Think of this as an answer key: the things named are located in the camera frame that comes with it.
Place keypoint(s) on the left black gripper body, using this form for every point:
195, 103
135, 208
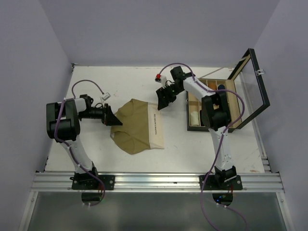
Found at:
98, 113

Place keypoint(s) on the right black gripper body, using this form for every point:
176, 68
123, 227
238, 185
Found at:
173, 89

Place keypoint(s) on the khaki underwear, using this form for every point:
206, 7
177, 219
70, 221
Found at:
142, 127

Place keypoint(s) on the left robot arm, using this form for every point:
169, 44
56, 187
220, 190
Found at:
63, 125

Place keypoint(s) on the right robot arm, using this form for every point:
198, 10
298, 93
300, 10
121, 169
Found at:
215, 116

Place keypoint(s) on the rolled cream underwear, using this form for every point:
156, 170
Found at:
194, 118

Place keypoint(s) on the rolled orange underwear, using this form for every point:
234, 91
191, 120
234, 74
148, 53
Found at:
212, 85

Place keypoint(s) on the rolled navy underwear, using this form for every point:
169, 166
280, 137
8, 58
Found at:
221, 87

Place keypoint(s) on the black compartment storage box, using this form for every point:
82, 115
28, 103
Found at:
246, 79

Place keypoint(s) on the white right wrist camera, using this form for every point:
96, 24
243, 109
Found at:
161, 79

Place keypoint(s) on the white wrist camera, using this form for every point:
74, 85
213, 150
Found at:
104, 97
161, 79

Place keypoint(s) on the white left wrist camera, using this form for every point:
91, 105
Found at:
104, 97

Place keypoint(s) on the aluminium mounting rail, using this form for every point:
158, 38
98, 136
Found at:
161, 182

